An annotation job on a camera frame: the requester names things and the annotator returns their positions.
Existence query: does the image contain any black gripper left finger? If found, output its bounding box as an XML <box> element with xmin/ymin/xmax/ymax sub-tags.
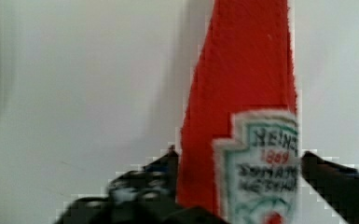
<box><xmin>54</xmin><ymin>147</ymin><xmax>228</xmax><ymax>224</ymax></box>

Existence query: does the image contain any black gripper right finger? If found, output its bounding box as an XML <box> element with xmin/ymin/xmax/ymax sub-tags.
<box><xmin>301</xmin><ymin>151</ymin><xmax>359</xmax><ymax>224</ymax></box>

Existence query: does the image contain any red plush ketchup bottle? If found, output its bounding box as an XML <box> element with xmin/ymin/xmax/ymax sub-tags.
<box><xmin>177</xmin><ymin>0</ymin><xmax>299</xmax><ymax>224</ymax></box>

